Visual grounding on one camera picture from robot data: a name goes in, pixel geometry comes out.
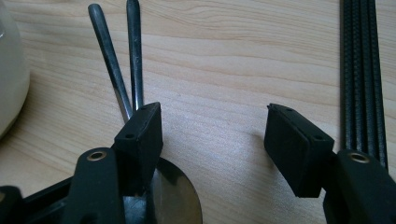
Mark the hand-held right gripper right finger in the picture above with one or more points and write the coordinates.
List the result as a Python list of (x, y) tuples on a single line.
[(295, 152)]

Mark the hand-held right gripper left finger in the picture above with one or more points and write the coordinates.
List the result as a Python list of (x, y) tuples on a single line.
[(140, 152)]

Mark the metal spoon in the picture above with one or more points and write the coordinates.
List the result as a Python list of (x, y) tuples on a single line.
[(109, 62), (135, 56)]

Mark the bundle of black chopsticks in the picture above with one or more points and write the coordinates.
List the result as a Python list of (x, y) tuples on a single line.
[(361, 77)]

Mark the cream bowl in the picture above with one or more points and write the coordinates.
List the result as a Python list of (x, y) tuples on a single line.
[(11, 71)]

